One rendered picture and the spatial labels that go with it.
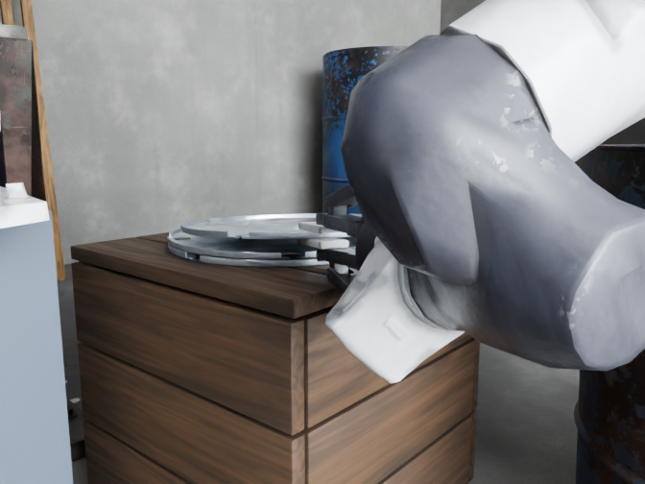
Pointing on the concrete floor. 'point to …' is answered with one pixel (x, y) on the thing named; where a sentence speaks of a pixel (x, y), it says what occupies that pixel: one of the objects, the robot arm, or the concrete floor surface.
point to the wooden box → (250, 379)
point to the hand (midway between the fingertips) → (322, 234)
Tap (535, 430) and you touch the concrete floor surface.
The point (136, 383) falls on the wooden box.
